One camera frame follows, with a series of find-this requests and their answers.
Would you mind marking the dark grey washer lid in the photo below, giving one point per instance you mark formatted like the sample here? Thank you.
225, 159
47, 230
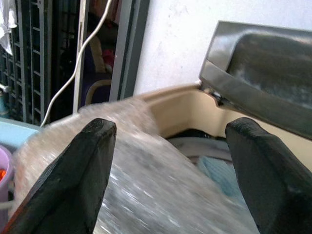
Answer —
263, 70

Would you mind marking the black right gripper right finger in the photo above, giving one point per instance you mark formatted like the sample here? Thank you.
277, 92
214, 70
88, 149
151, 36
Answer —
268, 180

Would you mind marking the light blue towel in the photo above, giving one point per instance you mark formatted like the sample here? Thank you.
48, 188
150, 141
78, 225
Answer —
219, 175

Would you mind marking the purple plastic bucket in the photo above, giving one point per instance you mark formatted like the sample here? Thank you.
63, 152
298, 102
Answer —
5, 180

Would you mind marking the grey beige mottled garment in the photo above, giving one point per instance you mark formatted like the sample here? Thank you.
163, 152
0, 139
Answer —
151, 180

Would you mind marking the white hanging cloth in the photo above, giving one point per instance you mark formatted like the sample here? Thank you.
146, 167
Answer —
6, 24

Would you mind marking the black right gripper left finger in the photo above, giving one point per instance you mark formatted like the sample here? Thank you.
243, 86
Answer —
70, 180

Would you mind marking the grey door frame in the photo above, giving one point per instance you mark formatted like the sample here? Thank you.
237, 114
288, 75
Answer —
129, 48

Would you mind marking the light blue plastic tub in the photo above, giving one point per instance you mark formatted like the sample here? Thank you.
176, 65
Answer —
14, 131

